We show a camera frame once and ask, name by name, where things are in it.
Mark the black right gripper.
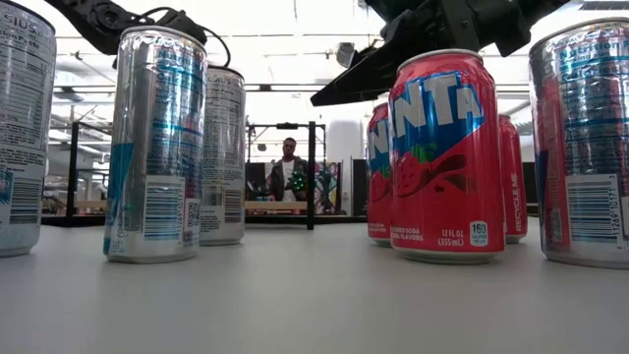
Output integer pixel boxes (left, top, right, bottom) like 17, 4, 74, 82
310, 0, 571, 107

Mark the red Fanta strawberry can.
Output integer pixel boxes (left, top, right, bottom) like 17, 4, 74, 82
497, 114, 530, 246
366, 101, 395, 249
387, 49, 507, 266

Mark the white Celsius tropical vibe can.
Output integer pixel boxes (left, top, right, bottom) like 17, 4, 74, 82
198, 64, 247, 248

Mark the wooden shelf board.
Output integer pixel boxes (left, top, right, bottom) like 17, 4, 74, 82
73, 199, 309, 212

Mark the long ceiling light strip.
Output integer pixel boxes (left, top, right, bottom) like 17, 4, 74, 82
52, 84, 325, 94

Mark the colourful patterned panel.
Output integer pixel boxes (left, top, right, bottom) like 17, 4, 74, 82
314, 160, 341, 216

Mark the person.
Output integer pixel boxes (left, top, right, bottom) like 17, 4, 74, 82
268, 137, 311, 204

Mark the silver blue energy drink can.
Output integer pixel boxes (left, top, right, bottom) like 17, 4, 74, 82
527, 17, 629, 271
102, 26, 209, 266

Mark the white blue Celsius can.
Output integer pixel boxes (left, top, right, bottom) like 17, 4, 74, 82
0, 0, 58, 260

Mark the black ceiling cable reel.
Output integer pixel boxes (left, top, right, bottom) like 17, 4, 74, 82
335, 42, 358, 70

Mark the black shelf frame post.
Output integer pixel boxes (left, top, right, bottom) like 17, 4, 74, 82
306, 121, 317, 232
65, 121, 81, 227

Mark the black background frame crossbar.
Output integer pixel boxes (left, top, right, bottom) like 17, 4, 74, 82
245, 122, 327, 132

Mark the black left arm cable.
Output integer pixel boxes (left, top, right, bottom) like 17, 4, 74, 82
115, 6, 233, 70

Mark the black table frame rail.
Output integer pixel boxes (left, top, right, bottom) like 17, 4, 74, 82
41, 213, 369, 228

